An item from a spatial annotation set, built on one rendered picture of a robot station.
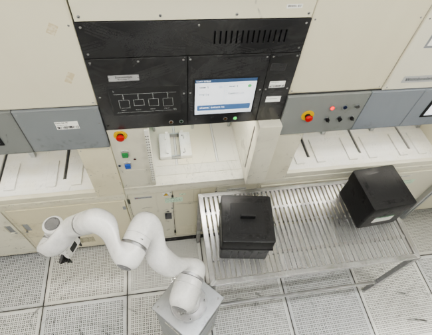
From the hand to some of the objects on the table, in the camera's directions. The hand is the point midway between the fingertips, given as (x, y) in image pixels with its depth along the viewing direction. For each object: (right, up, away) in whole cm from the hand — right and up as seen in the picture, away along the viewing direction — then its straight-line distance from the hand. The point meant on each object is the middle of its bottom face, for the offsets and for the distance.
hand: (74, 252), depth 161 cm
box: (+171, +16, +56) cm, 180 cm away
